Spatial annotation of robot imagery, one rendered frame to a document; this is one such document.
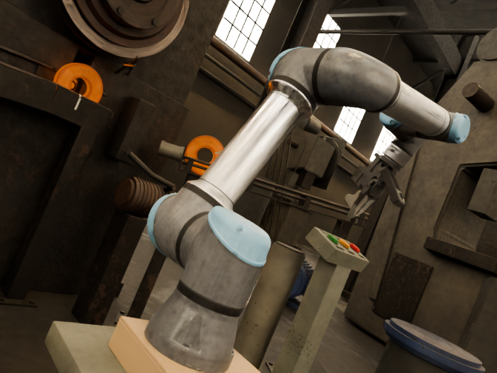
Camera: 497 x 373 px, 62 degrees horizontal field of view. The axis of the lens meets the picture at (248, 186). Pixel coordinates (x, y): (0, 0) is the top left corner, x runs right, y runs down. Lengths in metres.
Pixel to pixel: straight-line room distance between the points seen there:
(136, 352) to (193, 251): 0.17
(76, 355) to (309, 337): 0.83
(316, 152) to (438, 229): 6.11
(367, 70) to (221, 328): 0.53
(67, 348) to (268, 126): 0.52
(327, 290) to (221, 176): 0.68
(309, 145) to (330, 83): 8.44
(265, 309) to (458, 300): 1.99
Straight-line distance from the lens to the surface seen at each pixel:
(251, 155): 0.80
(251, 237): 0.65
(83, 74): 1.51
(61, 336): 0.76
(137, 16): 1.47
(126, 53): 1.54
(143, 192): 1.46
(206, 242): 0.66
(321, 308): 1.36
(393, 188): 1.25
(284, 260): 1.39
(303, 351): 1.39
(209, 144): 1.62
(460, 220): 3.64
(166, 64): 1.80
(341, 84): 0.83
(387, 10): 11.23
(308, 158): 9.16
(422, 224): 3.47
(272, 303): 1.42
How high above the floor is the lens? 0.61
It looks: 2 degrees up
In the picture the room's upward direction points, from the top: 23 degrees clockwise
